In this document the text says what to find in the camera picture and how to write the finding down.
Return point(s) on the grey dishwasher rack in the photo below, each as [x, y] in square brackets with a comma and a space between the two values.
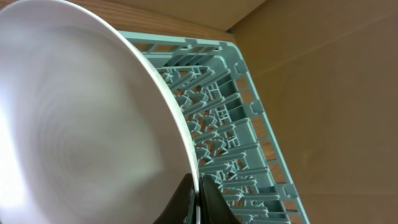
[233, 138]

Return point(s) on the large pink plate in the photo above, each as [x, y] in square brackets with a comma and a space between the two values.
[90, 132]

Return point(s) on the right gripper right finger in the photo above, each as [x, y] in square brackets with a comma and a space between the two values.
[213, 207]

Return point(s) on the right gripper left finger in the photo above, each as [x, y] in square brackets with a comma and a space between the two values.
[181, 207]

